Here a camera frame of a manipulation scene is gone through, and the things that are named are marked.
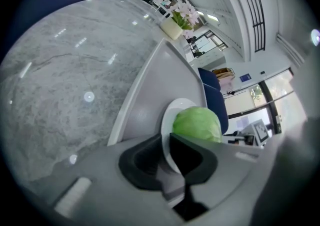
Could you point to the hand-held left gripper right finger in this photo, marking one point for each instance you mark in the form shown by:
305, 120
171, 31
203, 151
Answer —
200, 160

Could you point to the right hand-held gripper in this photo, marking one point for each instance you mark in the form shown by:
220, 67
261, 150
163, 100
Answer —
260, 132

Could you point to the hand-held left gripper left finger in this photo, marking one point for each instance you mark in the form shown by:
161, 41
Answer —
105, 170

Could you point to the green cabbage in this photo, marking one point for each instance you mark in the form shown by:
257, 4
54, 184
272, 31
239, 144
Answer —
197, 122

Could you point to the white round plate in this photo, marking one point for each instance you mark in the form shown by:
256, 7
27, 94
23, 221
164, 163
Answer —
167, 124

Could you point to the grey rectangular tray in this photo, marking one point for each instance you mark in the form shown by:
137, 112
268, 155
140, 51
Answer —
160, 82

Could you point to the large framed window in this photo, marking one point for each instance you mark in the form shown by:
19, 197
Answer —
280, 89

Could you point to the black mezzanine railing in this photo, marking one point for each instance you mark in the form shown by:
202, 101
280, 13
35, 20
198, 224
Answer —
255, 44

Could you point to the grey marble dining table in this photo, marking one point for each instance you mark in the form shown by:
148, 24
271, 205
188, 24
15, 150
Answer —
62, 82

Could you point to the round ceiling lamp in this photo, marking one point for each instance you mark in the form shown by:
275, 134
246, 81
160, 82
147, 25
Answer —
315, 37

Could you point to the pink flowers in cream pot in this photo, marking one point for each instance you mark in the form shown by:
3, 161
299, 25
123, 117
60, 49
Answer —
175, 25

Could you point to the blue wall sign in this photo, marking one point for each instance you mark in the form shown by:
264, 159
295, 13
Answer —
245, 77

